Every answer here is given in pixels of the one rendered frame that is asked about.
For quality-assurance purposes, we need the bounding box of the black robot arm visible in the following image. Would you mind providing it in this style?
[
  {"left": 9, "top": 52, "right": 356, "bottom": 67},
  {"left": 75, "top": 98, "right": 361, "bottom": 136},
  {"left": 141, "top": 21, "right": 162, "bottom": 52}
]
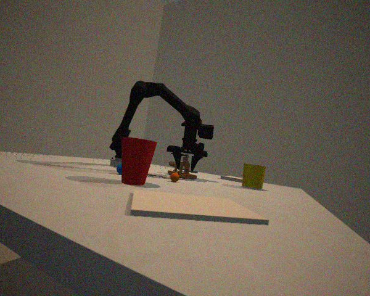
[{"left": 110, "top": 81, "right": 214, "bottom": 158}]

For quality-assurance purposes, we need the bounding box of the beige flat board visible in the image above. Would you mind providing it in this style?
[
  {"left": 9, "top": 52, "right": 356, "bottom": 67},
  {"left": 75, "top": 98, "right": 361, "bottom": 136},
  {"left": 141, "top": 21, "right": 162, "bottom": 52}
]
[{"left": 130, "top": 190, "right": 269, "bottom": 225}]

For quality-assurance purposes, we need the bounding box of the orange ball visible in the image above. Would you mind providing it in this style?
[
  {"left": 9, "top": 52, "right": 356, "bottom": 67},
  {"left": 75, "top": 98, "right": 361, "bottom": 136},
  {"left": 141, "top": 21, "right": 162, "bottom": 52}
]
[{"left": 170, "top": 173, "right": 179, "bottom": 182}]

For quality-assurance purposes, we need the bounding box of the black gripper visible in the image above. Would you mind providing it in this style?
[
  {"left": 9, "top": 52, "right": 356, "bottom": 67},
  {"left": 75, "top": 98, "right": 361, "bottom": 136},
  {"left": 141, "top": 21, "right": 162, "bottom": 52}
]
[{"left": 167, "top": 136, "right": 208, "bottom": 171}]

